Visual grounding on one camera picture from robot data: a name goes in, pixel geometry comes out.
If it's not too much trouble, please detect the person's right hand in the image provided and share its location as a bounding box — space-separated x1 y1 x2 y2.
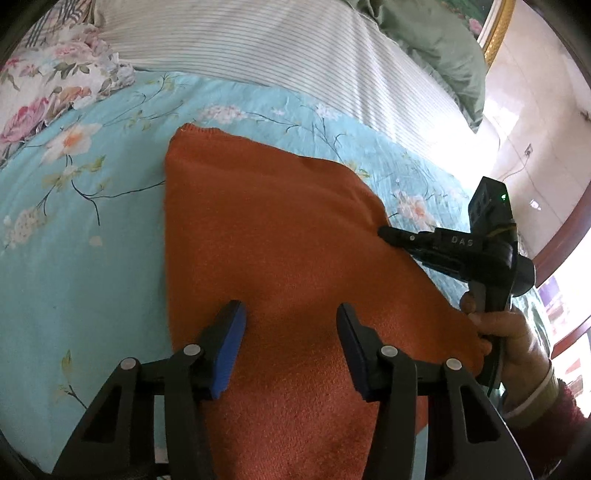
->
459 292 551 398

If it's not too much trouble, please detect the white striped blanket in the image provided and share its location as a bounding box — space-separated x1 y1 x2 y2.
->
95 0 503 195

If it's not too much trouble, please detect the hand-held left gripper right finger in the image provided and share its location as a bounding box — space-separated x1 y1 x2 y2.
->
335 302 522 480

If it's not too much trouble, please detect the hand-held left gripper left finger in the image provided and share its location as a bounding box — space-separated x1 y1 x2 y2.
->
51 299 248 480

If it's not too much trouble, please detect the gold framed painting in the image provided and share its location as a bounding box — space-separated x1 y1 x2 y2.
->
457 0 517 62

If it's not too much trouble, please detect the wooden door frame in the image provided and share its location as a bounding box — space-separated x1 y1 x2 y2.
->
522 185 591 298

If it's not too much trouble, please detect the pink floral cloth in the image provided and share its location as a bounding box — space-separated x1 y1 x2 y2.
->
0 0 136 168

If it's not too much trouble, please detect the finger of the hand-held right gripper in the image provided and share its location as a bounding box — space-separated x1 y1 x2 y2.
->
405 247 469 280
378 224 438 252

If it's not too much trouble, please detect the person's right forearm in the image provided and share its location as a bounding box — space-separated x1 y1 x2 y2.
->
501 357 591 480

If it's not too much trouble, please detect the orange knit sweater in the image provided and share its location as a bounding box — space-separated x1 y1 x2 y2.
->
164 124 493 480

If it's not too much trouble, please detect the green pillow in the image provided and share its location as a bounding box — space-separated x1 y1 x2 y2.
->
346 0 489 132

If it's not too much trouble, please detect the teal floral bedsheet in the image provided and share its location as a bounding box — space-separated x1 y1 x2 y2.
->
0 71 554 477

